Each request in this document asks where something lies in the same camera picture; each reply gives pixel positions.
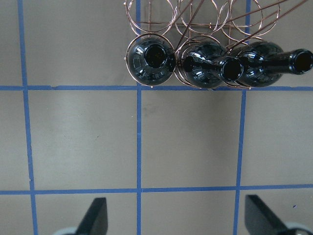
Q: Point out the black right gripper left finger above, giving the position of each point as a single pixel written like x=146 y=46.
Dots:
x=94 y=222

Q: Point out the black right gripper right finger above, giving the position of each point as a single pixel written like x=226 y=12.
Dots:
x=261 y=220

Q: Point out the dark wine bottle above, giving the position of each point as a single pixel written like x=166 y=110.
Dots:
x=207 y=65

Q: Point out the dark bottle in basket rear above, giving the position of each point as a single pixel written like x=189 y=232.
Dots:
x=265 y=62

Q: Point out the dark bottle in basket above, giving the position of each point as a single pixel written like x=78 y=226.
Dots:
x=151 y=61
x=265 y=62

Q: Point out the dark bottle in basket front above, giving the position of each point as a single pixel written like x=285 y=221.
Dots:
x=151 y=61

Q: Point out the copper wire wine basket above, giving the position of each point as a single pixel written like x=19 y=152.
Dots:
x=227 y=22

